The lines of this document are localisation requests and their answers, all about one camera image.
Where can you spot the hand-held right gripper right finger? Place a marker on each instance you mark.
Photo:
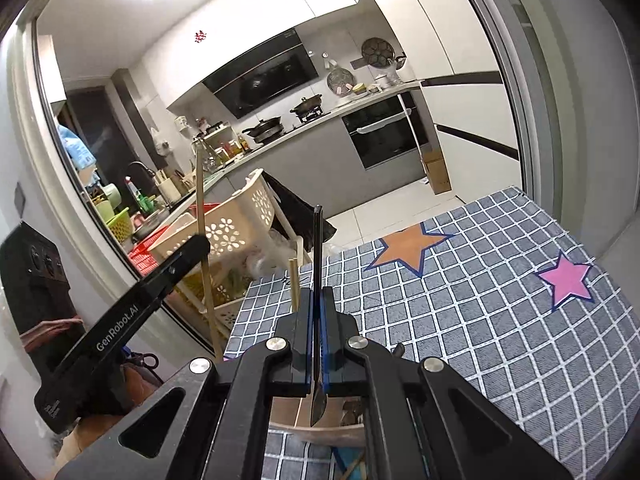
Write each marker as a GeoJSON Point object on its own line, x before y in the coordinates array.
{"type": "Point", "coordinates": [335, 360]}

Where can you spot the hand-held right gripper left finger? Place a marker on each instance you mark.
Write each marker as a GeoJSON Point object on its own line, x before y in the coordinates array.
{"type": "Point", "coordinates": [300, 360]}

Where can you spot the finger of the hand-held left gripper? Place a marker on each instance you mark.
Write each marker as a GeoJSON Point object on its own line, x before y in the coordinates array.
{"type": "Point", "coordinates": [180, 265]}

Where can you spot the beige plastic utensil holder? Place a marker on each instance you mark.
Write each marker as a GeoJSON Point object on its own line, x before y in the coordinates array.
{"type": "Point", "coordinates": [330, 437]}

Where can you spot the person's left hand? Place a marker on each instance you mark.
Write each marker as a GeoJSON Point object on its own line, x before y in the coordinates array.
{"type": "Point", "coordinates": [130, 382]}

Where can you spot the red plastic crate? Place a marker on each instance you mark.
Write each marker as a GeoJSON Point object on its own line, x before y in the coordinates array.
{"type": "Point", "coordinates": [145, 255]}

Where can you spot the beige flower cutout trolley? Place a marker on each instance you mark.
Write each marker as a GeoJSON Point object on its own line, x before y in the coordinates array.
{"type": "Point", "coordinates": [240, 220]}

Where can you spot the white hanging bag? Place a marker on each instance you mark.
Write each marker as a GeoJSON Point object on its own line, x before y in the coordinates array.
{"type": "Point", "coordinates": [160, 144]}

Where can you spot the black hanging cloth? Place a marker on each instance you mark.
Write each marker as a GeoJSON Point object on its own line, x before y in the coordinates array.
{"type": "Point", "coordinates": [295, 210]}

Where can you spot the countertop seasoning rack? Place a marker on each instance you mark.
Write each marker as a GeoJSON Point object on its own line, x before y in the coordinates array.
{"type": "Point", "coordinates": [220, 142]}

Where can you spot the grey checked star tablecloth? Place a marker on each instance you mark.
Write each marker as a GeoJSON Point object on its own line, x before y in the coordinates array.
{"type": "Point", "coordinates": [475, 335]}

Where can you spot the black wok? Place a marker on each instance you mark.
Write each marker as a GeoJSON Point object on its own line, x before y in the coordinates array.
{"type": "Point", "coordinates": [262, 130]}

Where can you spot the blue plastic bag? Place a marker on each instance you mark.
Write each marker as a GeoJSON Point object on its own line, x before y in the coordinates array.
{"type": "Point", "coordinates": [75, 145]}

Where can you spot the grey kitchen counter cabinet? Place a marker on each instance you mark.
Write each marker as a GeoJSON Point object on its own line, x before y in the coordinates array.
{"type": "Point", "coordinates": [310, 160]}

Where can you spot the black range hood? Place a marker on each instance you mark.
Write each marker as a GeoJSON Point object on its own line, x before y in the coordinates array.
{"type": "Point", "coordinates": [260, 80]}

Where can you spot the dark lidded cooking pot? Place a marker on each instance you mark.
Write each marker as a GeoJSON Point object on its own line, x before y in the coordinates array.
{"type": "Point", "coordinates": [307, 106]}

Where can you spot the cardboard box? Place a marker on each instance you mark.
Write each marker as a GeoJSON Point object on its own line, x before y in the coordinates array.
{"type": "Point", "coordinates": [437, 170]}

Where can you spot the black built-in oven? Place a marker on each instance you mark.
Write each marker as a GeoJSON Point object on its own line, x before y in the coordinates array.
{"type": "Point", "coordinates": [385, 140]}

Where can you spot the red paper decoration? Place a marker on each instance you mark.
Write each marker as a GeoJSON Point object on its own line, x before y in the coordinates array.
{"type": "Point", "coordinates": [201, 36]}

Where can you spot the round grey steamer rack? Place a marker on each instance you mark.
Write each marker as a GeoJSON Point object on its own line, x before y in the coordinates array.
{"type": "Point", "coordinates": [340, 81]}

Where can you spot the white upper kitchen cabinets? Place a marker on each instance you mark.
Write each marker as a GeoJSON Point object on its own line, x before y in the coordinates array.
{"type": "Point", "coordinates": [240, 25]}

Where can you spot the round dark holed pan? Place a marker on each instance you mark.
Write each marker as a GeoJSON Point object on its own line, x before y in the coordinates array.
{"type": "Point", "coordinates": [377, 52]}

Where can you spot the white refrigerator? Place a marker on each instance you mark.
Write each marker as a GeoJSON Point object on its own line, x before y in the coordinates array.
{"type": "Point", "coordinates": [450, 20]}

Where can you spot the dark wall switch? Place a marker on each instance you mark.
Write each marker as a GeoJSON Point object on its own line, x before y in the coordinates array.
{"type": "Point", "coordinates": [20, 199]}

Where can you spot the grey sliding door frame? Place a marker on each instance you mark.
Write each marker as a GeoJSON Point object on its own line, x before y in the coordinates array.
{"type": "Point", "coordinates": [515, 90]}

